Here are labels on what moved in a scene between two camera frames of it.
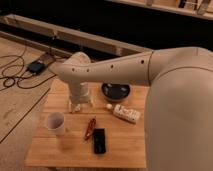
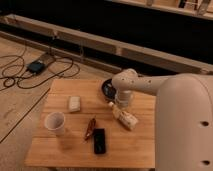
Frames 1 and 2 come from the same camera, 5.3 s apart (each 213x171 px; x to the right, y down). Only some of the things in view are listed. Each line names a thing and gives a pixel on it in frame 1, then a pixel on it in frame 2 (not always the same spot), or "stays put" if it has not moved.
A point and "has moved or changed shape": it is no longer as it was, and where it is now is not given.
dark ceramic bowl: x=115 y=91 stays put
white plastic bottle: x=124 y=112 has moved or changed shape
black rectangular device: x=99 y=141 stays put
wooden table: x=107 y=134 stays put
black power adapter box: x=36 y=67 stays put
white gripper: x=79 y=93 → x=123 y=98
